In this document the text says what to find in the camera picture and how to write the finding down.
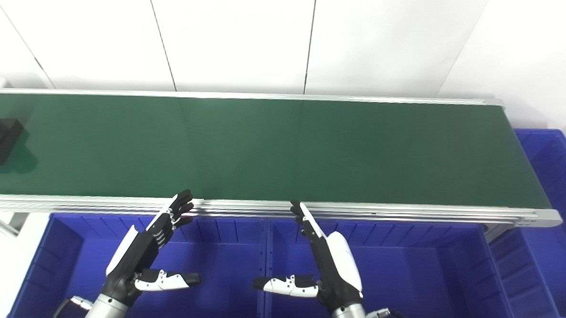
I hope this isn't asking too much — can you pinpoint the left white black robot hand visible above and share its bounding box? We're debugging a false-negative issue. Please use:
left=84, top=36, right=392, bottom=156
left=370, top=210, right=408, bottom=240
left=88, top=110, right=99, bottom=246
left=98, top=189, right=202, bottom=308

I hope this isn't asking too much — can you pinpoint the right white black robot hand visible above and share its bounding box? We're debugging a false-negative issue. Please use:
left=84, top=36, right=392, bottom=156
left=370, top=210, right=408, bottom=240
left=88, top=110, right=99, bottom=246
left=250, top=198, right=365, bottom=316

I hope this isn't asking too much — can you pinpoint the blue plastic bin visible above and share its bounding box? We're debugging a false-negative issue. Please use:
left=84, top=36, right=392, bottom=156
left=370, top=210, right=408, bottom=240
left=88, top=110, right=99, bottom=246
left=259, top=206, right=515, bottom=318
left=1, top=204, right=271, bottom=318
left=485, top=127, right=566, bottom=318

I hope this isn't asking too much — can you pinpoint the green conveyor belt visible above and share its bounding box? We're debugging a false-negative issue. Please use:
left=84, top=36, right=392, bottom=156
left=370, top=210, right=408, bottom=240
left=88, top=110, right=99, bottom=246
left=0, top=63, right=564, bottom=252

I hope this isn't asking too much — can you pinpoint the aluminium conveyor leg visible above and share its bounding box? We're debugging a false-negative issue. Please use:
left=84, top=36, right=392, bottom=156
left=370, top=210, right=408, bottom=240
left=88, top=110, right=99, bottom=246
left=0, top=210, right=32, bottom=238
left=482, top=222, right=522, bottom=244

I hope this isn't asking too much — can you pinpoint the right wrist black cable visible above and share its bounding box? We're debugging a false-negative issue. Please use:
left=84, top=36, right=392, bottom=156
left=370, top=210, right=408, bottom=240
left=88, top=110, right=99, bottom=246
left=366, top=307, right=415, bottom=318

